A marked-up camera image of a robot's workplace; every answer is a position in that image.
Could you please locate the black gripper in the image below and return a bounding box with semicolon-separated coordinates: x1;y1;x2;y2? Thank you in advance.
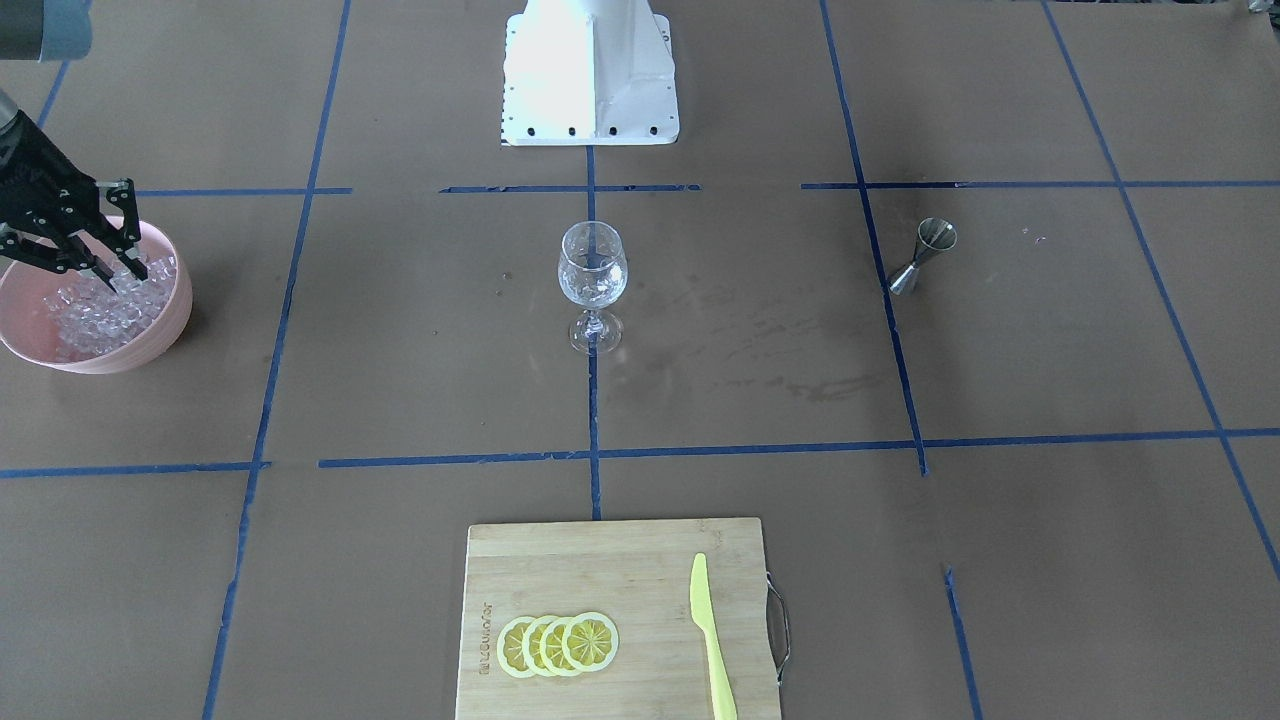
1;118;148;291

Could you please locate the steel double jigger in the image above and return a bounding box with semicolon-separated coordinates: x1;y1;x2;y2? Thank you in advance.
888;217;957;296

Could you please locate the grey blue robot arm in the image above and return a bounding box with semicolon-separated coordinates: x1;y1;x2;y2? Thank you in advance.
1;1;148;284

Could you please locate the clear ice cubes pile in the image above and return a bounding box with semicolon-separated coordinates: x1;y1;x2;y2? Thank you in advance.
42;254;177;363

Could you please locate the clear wine glass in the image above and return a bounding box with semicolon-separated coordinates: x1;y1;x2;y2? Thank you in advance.
557;220;628;356

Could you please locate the pink bowl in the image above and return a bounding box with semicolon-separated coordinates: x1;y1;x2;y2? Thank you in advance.
1;222;193;375

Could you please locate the lemon slice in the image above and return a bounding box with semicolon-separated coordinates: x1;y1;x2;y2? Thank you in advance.
498;616;536;679
521;615;561;676
538;616;582;676
561;611;620;673

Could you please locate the bamboo cutting board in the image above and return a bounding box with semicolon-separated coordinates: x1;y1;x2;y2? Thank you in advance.
454;518;782;719

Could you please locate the yellow plastic knife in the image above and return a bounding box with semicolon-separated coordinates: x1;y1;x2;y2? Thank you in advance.
687;552;739;719

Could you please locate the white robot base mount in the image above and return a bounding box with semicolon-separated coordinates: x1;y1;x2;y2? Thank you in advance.
500;1;681;147

